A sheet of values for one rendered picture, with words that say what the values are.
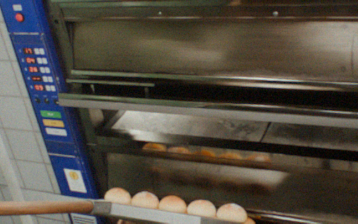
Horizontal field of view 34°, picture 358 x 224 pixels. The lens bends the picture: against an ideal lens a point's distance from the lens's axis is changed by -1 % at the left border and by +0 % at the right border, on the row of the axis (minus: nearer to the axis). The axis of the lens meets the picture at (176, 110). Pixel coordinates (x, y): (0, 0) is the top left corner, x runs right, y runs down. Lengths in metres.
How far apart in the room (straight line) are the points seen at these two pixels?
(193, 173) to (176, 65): 0.44
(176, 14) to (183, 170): 0.60
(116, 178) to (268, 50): 0.84
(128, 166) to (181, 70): 0.53
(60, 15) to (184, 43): 0.44
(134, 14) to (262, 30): 0.40
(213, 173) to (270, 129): 0.25
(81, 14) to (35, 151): 0.70
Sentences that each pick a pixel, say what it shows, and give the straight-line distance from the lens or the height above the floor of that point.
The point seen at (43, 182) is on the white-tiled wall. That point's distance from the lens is 2.50.
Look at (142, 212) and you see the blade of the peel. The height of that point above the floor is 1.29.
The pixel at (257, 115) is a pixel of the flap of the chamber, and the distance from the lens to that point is 1.65.
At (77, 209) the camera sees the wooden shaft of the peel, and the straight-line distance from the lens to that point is 1.47.
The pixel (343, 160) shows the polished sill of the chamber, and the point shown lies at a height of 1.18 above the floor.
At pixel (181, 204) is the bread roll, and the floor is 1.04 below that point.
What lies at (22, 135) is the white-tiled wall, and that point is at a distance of 2.40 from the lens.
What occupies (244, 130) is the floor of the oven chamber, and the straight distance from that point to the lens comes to 2.03.
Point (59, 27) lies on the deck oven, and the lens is 2.01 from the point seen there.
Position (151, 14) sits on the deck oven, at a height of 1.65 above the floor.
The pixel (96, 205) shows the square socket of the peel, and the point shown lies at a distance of 1.54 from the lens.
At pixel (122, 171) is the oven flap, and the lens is 2.22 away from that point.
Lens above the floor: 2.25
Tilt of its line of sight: 29 degrees down
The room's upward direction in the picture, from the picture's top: 11 degrees counter-clockwise
